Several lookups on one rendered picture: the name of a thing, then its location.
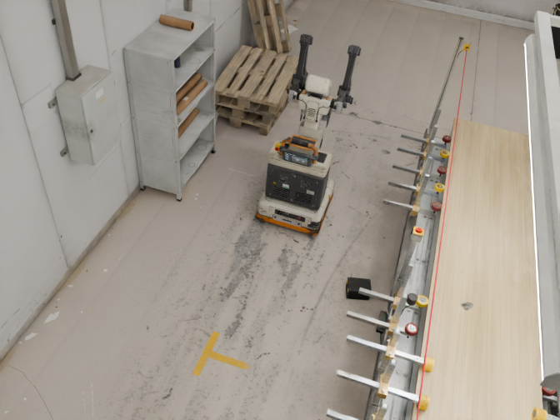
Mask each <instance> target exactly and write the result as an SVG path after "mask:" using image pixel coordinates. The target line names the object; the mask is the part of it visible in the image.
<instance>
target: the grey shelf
mask: <svg viewBox="0 0 560 420"><path fill-rule="evenodd" d="M164 15H167V16H171V17H175V18H181V19H185V20H188V21H193V22H194V29H193V30H192V31H190V30H186V29H182V28H179V27H172V26H168V25H165V24H161V23H160V22H159V19H158V20H157V21H156V22H155V23H154V24H153V25H151V26H150V27H149V28H147V29H146V30H145V31H144V32H142V33H141V34H140V35H138V36H137V37H136V38H135V39H133V40H132V41H131V42H130V43H129V44H128V45H127V46H125V47H124V48H123V53H124V60H125V67H126V74H127V86H128V93H129V100H130V107H131V114H132V126H133V133H134V140H135V147H136V154H137V166H138V173H139V180H140V187H141V188H140V190H142V191H144V190H145V189H146V188H145V187H144V186H143V185H145V186H149V187H151V188H156V189H159V190H163V191H165V192H168V193H173V194H176V193H177V201H179V202H181V201H182V190H183V188H184V186H185V185H186V183H187V181H188V179H189V178H190V177H191V176H192V175H193V174H194V173H195V172H196V170H197V169H198V167H199V166H200V164H201V163H202V162H203V160H204V159H205V157H206V156H207V155H208V154H209V152H210V151H211V149H212V151H211V153H215V152H216V150H215V65H216V18H215V17H208V16H204V15H201V14H196V13H193V12H186V11H183V10H178V9H175V8H172V9H171V10H170V11H168V12H167V13H166V14H164ZM213 54H214V55H213ZM179 56H180V62H181V67H179V68H175V67H174V60H176V59H177V58H178V57H179ZM213 60H214V61H213ZM213 69H214V70H213ZM195 73H200V74H201V75H202V79H205V80H206V81H207V86H206V87H205V88H204V89H203V90H202V91H201V92H200V93H199V94H198V95H197V96H196V97H195V98H194V99H193V100H192V102H191V103H190V104H189V105H188V106H187V107H186V108H185V109H184V110H183V111H182V112H181V113H180V114H179V115H177V100H176V92H177V91H178V90H179V88H180V87H181V86H182V85H183V84H184V83H185V82H186V81H187V80H188V79H189V78H190V77H192V76H193V75H194V74H195ZM202 79H201V80H202ZM201 80H200V81H201ZM213 80H214V81H213ZM200 81H199V82H200ZM213 85H214V86H213ZM170 98H171V104H170ZM194 108H197V109H198V110H199V113H198V115H197V116H196V117H195V118H194V119H193V120H192V122H191V123H190V125H189V126H188V127H187V129H186V130H185V131H184V133H183V134H182V136H181V137H180V138H178V127H179V126H180V125H181V124H182V122H183V121H184V120H185V119H186V117H187V116H188V115H189V114H190V112H191V111H192V110H193V109H194ZM171 111H172V114H171ZM213 120H214V121H213ZM138 144H139V146H138Z"/></svg>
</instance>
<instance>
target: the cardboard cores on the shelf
mask: <svg viewBox="0 0 560 420"><path fill-rule="evenodd" d="M201 79H202V75H201V74H200V73H198V72H197V73H195V74H194V75H193V76H192V77H190V78H189V79H188V80H187V81H186V82H185V83H184V84H183V85H182V86H181V87H180V88H179V90H178V91H177V92H176V100H177V115H179V114H180V113H181V112H182V111H183V110H184V109H185V108H186V107H187V106H188V105H189V104H190V103H191V102H192V100H193V99H194V98H195V97H196V96H197V95H198V94H199V93H200V92H201V91H202V90H203V89H204V88H205V87H206V86H207V85H208V82H207V81H206V80H205V79H202V80H201ZM200 80H201V81H200ZM199 81H200V82H199ZM198 113H199V110H198V109H197V108H196V107H195V108H194V109H193V110H192V111H191V112H190V114H189V115H188V116H187V117H186V119H185V120H184V121H183V122H182V124H181V125H180V126H179V127H178V128H177V130H178V138H180V137H181V136H182V134H183V133H184V131H185V130H186V129H187V127H188V126H189V125H190V123H191V122H192V121H193V119H194V118H195V117H196V116H197V115H198Z"/></svg>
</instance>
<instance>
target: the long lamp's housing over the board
mask: <svg viewBox="0 0 560 420"><path fill-rule="evenodd" d="M523 46H525V50H526V65H527V96H528V112H529V127H530V143H531V159H532V190H533V206H534V222H535V238H536V253H537V284H538V300H539V316H540V331H541V347H542V378H543V380H542V381H541V382H540V386H543V387H545V388H550V389H552V390H555V391H559V392H560V306H559V296H558V278H557V269H556V259H555V250H554V240H553V222H552V213H551V203H550V193H549V184H548V166H547V157H546V148H545V137H544V128H543V110H542V101H541V91H540V82H539V72H538V55H537V44H536V35H535V34H534V33H532V34H530V35H529V36H528V37H527V38H526V40H525V43H524V44H523Z"/></svg>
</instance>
